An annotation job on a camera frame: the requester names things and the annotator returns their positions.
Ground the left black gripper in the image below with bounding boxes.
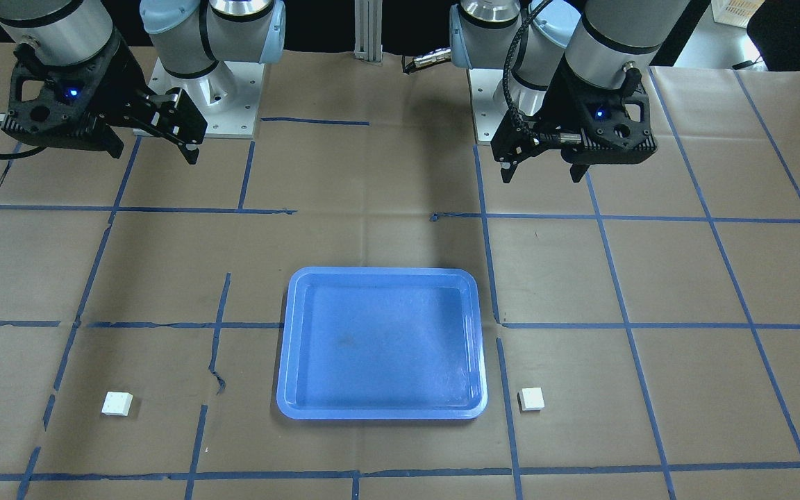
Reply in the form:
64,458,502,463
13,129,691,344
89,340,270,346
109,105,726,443
491,59,658,184

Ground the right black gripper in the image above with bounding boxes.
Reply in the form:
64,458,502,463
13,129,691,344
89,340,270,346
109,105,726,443
2,31,208,165

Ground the white block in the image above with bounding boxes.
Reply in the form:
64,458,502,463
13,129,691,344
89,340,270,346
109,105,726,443
517,387,546,412
101,390,134,417

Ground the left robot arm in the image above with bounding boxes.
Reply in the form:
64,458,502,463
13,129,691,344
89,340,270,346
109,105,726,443
449,1,687,183

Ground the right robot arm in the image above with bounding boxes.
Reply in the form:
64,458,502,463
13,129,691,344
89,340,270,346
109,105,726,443
0,1,286,165

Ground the blue plastic tray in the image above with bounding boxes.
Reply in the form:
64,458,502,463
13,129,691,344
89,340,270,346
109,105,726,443
275,267,489,420

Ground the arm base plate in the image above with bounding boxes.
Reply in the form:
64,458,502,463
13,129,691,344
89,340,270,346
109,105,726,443
467,69,508,146
149,60,269,140

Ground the aluminium frame post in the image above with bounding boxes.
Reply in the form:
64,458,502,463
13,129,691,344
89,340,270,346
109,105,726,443
353,0,383,65

